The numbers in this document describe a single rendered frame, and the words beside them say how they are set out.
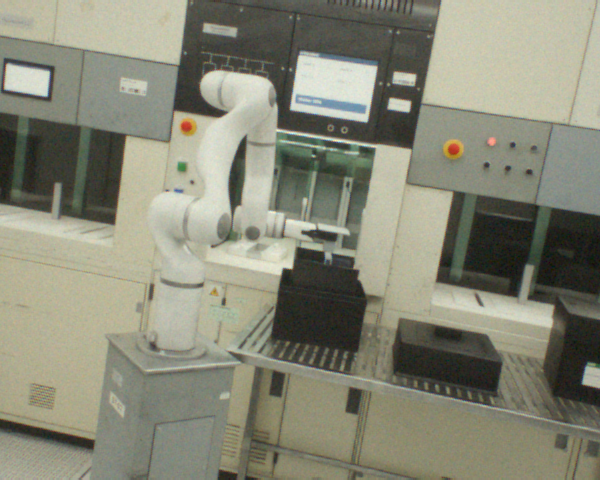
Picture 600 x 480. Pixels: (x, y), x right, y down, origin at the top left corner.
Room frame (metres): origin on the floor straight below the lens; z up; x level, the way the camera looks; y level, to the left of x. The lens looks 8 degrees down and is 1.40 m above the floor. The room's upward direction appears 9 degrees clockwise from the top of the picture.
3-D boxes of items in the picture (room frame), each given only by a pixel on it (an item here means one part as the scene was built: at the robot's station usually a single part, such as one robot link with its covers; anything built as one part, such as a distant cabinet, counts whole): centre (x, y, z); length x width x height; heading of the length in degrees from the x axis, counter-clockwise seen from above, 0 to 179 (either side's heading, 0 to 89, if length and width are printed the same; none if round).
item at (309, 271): (2.16, -0.11, 0.96); 0.24 x 0.20 x 0.32; 1
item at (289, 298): (2.16, -0.11, 0.85); 0.28 x 0.28 x 0.17; 1
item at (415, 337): (2.01, -0.50, 0.83); 0.29 x 0.29 x 0.13; 84
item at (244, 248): (2.79, 0.14, 0.89); 0.22 x 0.21 x 0.04; 172
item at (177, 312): (1.81, 0.29, 0.85); 0.19 x 0.19 x 0.18
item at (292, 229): (2.16, 0.00, 1.09); 0.11 x 0.10 x 0.07; 91
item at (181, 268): (1.82, 0.32, 1.07); 0.19 x 0.12 x 0.24; 67
